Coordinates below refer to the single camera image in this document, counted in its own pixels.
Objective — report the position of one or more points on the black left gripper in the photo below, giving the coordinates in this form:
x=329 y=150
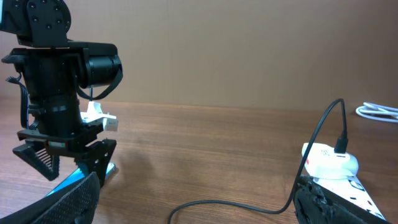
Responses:
x=94 y=158

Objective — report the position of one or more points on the teal screen smartphone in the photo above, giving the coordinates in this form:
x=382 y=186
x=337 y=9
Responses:
x=78 y=175

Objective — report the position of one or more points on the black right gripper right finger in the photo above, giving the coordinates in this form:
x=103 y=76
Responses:
x=315 y=204

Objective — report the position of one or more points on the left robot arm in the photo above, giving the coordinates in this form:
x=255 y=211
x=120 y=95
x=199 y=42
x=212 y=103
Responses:
x=53 y=72

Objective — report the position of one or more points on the white charger plug adapter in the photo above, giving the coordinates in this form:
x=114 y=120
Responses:
x=324 y=163

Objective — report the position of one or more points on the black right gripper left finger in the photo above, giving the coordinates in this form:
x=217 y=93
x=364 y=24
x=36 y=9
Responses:
x=75 y=203

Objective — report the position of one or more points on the white power strip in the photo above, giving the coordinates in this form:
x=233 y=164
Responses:
x=352 y=190

